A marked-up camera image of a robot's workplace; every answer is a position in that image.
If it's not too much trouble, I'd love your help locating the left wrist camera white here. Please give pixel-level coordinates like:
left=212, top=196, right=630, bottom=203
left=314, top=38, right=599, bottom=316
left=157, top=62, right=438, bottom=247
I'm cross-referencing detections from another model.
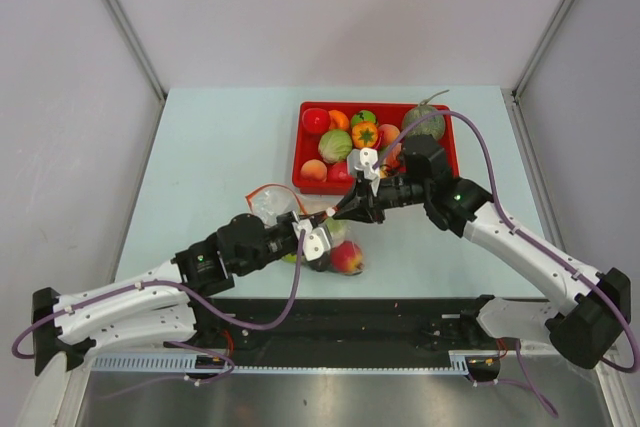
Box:
left=294, top=220, right=332, bottom=262

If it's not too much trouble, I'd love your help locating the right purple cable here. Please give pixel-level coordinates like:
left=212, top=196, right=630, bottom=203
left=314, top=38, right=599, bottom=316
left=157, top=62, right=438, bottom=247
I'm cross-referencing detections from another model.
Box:
left=372, top=109, right=634, bottom=418

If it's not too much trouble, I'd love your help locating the orange fruit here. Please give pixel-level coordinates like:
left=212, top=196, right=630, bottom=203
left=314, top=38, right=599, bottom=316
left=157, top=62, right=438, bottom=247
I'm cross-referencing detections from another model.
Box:
left=328, top=110, right=351, bottom=132

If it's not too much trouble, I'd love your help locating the pink peach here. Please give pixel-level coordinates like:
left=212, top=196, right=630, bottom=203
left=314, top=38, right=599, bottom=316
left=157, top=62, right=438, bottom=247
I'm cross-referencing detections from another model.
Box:
left=378, top=124, right=400, bottom=146

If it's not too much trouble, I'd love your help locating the green cabbage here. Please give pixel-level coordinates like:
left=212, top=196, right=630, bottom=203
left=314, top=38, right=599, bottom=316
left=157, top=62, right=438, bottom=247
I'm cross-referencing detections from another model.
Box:
left=318, top=129, right=353, bottom=164

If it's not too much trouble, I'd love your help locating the red apple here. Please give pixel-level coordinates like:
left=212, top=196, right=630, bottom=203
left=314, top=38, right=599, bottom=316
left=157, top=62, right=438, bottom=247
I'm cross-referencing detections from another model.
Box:
left=327, top=161, right=353, bottom=184
left=301, top=107, right=331, bottom=135

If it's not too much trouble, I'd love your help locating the red apple bottom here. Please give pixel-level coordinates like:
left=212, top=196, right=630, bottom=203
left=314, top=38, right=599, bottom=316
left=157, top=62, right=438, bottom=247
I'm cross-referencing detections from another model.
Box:
left=327, top=161, right=353, bottom=184

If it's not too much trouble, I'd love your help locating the purple cable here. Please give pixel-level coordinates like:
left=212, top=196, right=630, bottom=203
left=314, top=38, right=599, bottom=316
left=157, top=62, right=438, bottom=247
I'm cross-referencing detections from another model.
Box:
left=10, top=231, right=309, bottom=361
left=372, top=109, right=634, bottom=418

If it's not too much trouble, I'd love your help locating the green bell pepper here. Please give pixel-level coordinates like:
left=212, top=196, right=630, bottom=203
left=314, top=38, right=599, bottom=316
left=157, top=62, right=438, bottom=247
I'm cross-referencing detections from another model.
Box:
left=350, top=109, right=377, bottom=127

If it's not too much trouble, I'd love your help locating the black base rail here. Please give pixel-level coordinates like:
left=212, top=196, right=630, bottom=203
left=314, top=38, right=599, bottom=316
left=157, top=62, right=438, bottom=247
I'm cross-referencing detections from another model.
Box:
left=188, top=296, right=515, bottom=369

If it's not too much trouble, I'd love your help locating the green melon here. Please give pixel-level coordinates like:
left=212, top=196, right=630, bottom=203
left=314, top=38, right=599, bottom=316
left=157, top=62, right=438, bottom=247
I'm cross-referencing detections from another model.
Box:
left=401, top=90, right=448, bottom=141

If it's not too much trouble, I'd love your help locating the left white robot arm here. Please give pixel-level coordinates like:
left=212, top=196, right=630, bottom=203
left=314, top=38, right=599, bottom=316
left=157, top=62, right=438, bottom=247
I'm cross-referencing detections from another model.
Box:
left=26, top=212, right=325, bottom=375

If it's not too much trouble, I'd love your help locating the clear zip top bag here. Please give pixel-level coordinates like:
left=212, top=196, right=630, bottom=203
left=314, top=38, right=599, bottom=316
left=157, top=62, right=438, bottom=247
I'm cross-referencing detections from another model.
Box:
left=245, top=183, right=365, bottom=276

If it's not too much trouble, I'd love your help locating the red plastic tray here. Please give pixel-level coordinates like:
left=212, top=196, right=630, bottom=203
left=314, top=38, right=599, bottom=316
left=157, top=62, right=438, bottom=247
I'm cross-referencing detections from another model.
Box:
left=291, top=101, right=461, bottom=197

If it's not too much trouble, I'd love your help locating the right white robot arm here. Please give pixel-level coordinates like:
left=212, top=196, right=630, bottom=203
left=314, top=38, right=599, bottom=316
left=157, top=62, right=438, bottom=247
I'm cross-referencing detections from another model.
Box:
left=334, top=135, right=631, bottom=369

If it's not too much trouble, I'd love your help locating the watermelon slice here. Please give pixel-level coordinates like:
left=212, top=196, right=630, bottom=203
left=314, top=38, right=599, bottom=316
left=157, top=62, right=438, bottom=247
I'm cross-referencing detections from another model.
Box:
left=380, top=144, right=402, bottom=170

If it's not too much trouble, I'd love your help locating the green apple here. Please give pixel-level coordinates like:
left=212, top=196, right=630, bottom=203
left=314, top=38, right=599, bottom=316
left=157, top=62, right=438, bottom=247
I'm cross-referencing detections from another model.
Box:
left=281, top=253, right=298, bottom=264

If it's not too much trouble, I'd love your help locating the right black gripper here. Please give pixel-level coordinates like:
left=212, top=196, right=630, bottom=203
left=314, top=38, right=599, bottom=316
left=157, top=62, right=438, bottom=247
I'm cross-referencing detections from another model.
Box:
left=332, top=175, right=429, bottom=225

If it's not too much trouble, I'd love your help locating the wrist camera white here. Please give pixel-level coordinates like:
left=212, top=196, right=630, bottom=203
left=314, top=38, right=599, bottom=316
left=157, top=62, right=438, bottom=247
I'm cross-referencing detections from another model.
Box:
left=294, top=220, right=332, bottom=262
left=346, top=148, right=381, bottom=196

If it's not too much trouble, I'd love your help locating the red apple top left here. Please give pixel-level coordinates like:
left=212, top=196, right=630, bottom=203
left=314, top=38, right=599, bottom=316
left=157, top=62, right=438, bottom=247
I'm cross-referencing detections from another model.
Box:
left=301, top=107, right=331, bottom=135

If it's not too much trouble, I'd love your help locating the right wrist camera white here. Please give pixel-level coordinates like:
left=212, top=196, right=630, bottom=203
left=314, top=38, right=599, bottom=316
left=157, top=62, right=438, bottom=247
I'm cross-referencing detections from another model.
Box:
left=346, top=148, right=381, bottom=196

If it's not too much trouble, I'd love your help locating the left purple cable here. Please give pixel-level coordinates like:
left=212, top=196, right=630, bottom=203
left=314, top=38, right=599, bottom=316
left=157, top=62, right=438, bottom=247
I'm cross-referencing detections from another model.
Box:
left=10, top=231, right=309, bottom=361

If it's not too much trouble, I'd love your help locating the orange bell pepper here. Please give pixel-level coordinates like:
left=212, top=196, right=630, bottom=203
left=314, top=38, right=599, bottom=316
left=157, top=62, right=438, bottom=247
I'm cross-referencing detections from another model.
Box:
left=351, top=122, right=379, bottom=149

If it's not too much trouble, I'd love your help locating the white cauliflower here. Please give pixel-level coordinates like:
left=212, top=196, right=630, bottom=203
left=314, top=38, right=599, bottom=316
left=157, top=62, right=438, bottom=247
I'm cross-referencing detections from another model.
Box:
left=304, top=200, right=348, bottom=247

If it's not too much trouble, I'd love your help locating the red chili pepper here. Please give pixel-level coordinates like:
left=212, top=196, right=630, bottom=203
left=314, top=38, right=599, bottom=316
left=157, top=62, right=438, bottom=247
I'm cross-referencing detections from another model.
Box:
left=372, top=128, right=384, bottom=150

